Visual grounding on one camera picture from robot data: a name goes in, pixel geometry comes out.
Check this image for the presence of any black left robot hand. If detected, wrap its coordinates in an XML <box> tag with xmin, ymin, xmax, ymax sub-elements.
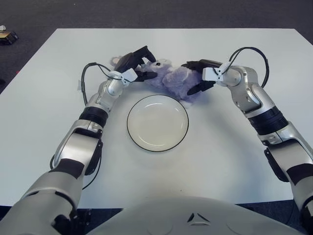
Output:
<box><xmin>114</xmin><ymin>45</ymin><xmax>158</xmax><ymax>83</ymax></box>

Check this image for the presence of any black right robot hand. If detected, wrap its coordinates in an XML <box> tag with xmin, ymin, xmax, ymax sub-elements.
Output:
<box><xmin>180</xmin><ymin>59</ymin><xmax>224</xmax><ymax>96</ymax></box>

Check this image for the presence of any purple plush bunny doll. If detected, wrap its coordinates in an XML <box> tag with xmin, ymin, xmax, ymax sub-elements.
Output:
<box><xmin>109</xmin><ymin>56</ymin><xmax>208</xmax><ymax>108</ymax></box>

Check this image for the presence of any white plate black rim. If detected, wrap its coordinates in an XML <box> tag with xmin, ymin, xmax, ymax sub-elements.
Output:
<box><xmin>126</xmin><ymin>94</ymin><xmax>189</xmax><ymax>154</ymax></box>

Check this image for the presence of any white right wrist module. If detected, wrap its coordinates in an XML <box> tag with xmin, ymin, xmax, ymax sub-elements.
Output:
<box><xmin>202</xmin><ymin>63</ymin><xmax>232</xmax><ymax>82</ymax></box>

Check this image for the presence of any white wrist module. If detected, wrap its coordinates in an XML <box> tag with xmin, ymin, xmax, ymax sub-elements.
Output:
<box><xmin>107</xmin><ymin>68</ymin><xmax>137</xmax><ymax>86</ymax></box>
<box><xmin>202</xmin><ymin>63</ymin><xmax>232</xmax><ymax>82</ymax></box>

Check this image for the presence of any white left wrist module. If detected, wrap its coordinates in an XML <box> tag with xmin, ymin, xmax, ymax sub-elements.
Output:
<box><xmin>107</xmin><ymin>68</ymin><xmax>137</xmax><ymax>86</ymax></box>

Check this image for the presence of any black yellow floor box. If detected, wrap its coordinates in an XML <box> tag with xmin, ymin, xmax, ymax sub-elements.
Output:
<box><xmin>0</xmin><ymin>25</ymin><xmax>19</xmax><ymax>46</ymax></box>

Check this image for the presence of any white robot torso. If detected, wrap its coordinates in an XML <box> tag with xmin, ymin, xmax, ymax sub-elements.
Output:
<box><xmin>87</xmin><ymin>195</ymin><xmax>304</xmax><ymax>235</ymax></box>

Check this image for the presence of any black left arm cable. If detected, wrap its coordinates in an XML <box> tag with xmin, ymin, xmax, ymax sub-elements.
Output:
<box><xmin>50</xmin><ymin>63</ymin><xmax>118</xmax><ymax>190</ymax></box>

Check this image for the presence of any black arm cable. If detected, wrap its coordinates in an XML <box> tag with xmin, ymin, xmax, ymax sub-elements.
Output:
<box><xmin>50</xmin><ymin>63</ymin><xmax>118</xmax><ymax>190</ymax></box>
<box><xmin>228</xmin><ymin>47</ymin><xmax>269</xmax><ymax>89</ymax></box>

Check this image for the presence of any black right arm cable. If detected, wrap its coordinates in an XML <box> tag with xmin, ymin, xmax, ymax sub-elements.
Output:
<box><xmin>228</xmin><ymin>47</ymin><xmax>269</xmax><ymax>89</ymax></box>

